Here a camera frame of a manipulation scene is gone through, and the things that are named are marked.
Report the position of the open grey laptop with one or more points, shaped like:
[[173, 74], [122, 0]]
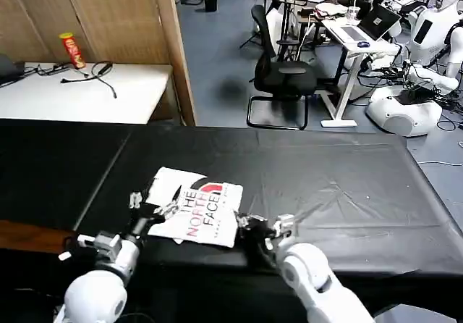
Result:
[[378, 22]]

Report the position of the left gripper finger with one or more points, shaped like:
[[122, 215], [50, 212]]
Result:
[[167, 211], [135, 200]]

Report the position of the black table cover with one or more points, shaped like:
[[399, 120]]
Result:
[[325, 178]]

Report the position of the white printed t-shirt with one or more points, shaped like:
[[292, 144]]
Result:
[[202, 210]]

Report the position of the black office chair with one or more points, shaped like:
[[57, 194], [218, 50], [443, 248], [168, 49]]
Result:
[[285, 76]]

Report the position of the white standing desk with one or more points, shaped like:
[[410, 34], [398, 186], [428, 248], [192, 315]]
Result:
[[361, 49]]

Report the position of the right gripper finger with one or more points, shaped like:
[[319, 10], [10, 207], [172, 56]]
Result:
[[241, 224], [253, 217]]

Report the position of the white side table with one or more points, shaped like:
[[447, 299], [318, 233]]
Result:
[[90, 95]]

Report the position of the red snack can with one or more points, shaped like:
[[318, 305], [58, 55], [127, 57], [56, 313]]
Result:
[[73, 51]]

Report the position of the black laptop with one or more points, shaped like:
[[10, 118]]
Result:
[[9, 70]]

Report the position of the clear cup with straw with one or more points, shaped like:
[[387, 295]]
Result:
[[352, 15]]

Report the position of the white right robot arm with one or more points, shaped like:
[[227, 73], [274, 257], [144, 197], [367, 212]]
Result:
[[311, 272]]

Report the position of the crumpled cloth pile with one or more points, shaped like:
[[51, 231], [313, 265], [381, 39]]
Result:
[[331, 9]]

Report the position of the blue computer mouse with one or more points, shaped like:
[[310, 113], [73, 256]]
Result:
[[363, 44]]

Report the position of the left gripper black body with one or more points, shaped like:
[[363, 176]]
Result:
[[138, 229]]

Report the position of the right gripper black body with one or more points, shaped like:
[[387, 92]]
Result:
[[258, 230]]

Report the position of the wooden folding screen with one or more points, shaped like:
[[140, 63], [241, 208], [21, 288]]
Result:
[[119, 19]]

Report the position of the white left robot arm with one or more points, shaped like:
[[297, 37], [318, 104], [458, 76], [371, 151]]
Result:
[[97, 294]]

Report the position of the white humanoid robot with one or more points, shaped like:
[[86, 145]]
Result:
[[408, 113]]

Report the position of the black waste bin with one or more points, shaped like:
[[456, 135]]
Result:
[[210, 0]]

